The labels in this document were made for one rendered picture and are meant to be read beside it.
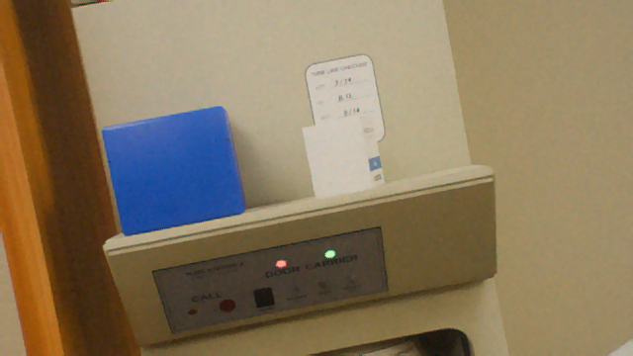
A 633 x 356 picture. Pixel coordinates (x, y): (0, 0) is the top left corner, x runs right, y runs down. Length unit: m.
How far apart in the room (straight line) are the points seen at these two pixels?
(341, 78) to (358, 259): 0.17
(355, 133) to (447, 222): 0.11
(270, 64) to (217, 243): 0.19
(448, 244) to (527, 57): 0.55
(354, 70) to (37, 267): 0.32
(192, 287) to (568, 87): 0.68
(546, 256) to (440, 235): 0.54
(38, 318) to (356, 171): 0.29
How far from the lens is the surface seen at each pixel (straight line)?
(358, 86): 1.18
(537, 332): 1.65
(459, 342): 1.24
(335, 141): 1.10
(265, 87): 1.18
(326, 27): 1.18
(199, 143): 1.07
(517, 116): 1.64
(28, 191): 1.10
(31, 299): 1.11
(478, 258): 1.15
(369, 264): 1.12
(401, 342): 1.25
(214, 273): 1.10
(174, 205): 1.07
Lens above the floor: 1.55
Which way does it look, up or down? 3 degrees down
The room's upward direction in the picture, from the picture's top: 11 degrees counter-clockwise
